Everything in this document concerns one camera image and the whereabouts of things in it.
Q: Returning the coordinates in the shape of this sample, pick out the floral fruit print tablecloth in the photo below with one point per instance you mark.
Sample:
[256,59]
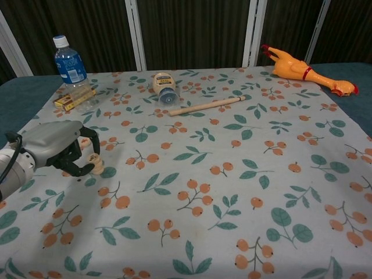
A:
[203,162]

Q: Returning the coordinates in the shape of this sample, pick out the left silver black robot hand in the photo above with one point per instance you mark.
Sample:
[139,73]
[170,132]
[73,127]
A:
[52,142]

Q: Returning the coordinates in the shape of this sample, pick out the teal table cover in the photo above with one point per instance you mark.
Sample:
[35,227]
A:
[23,98]

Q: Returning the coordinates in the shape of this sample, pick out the clear water bottle blue label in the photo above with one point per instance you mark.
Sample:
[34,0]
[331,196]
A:
[69,67]

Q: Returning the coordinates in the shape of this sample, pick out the white partition frame post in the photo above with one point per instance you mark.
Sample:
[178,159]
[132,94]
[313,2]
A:
[13,48]
[253,32]
[319,32]
[135,35]

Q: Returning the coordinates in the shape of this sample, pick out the small yellow cardboard box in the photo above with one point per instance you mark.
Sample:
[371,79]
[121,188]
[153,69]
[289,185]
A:
[62,102]

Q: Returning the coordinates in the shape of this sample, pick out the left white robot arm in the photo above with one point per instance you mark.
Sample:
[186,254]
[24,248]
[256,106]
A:
[14,174]

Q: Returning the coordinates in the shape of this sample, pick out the yellow rubber chicken toy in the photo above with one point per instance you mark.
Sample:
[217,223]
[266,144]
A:
[290,67]

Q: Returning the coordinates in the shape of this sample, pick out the wooden rolling stick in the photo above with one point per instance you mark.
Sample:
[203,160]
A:
[203,106]

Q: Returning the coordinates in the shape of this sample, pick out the cream mayonnaise squeeze bottle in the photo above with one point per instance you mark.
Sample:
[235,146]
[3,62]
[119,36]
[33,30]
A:
[164,82]

